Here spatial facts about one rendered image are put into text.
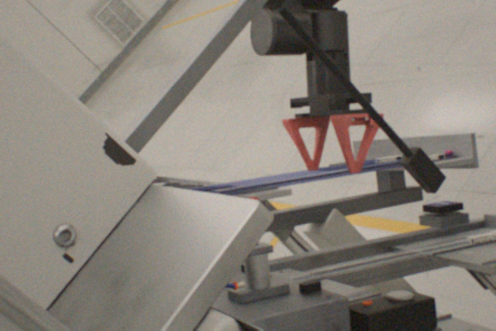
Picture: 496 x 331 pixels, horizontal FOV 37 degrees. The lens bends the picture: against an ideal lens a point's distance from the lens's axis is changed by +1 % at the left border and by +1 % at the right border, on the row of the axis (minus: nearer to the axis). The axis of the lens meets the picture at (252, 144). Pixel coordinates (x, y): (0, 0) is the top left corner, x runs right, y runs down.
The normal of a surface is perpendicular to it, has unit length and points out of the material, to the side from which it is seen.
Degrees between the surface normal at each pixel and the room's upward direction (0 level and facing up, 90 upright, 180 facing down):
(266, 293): 90
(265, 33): 45
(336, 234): 90
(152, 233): 0
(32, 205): 90
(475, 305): 0
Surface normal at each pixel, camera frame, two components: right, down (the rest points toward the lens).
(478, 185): -0.65, -0.66
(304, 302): -0.09, -0.99
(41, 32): 0.47, 0.00
